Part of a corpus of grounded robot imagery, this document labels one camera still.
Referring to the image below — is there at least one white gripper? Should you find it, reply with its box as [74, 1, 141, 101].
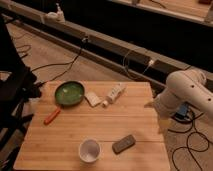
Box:
[144, 95, 176, 134]

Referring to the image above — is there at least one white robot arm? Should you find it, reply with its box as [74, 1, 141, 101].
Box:
[146, 69, 213, 133]

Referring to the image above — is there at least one green ceramic bowl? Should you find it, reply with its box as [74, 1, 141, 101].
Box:
[54, 81, 85, 107]

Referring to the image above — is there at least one blue device on floor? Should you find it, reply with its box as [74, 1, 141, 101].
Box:
[175, 103, 189, 119]

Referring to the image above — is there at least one white tube bottle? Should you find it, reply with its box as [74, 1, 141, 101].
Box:
[102, 83, 126, 107]

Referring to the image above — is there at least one black tripod stand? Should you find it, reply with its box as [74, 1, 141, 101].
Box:
[0, 16, 43, 168]

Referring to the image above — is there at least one black floor cables right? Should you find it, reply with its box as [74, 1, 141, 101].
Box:
[168, 108, 213, 171]

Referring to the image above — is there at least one long metal rail beam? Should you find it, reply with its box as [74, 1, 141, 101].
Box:
[0, 0, 213, 91]

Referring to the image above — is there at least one orange handled tool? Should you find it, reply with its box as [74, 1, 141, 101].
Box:
[44, 107, 61, 125]

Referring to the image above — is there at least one black floor cable left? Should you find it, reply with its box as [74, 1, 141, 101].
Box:
[13, 36, 88, 88]

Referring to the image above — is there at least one white object on rail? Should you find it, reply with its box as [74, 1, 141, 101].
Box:
[46, 4, 65, 22]

